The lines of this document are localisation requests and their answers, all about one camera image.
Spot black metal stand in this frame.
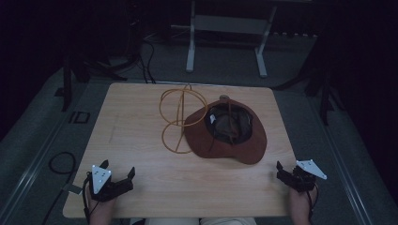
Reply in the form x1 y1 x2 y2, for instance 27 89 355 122
271 59 346 127
54 52 130 113

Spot grey floor tape piece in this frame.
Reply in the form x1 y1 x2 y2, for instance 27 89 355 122
60 183 84 196

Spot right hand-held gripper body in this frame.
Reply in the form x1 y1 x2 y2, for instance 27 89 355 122
281 158 329 193

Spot person's right hand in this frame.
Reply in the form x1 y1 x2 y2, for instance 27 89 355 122
288 185 317 225

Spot black rectangular floor frame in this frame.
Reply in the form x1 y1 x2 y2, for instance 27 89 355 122
68 111 92 125

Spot person's left hand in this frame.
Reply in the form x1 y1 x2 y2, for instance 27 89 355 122
85 187 117 225

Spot yellow wire hat stand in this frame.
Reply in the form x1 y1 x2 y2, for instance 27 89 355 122
158 83 209 155

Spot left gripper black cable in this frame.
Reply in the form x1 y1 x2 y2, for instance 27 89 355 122
81 173 94 225

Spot black floor cables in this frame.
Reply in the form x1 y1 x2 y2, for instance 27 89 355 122
136 37 158 84

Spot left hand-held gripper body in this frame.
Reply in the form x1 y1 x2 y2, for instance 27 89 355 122
89 164 135 203

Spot brown cowboy hat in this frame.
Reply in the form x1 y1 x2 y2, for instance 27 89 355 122
183 95 268 166

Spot white metal desk frame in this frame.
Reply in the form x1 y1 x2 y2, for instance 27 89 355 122
170 0 280 79

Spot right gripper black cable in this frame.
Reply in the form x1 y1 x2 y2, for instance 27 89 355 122
307 183 320 224

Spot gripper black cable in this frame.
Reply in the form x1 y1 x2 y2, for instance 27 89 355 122
307 183 320 224
81 173 94 225

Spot black looped floor cable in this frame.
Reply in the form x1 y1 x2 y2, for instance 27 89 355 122
48 151 77 175

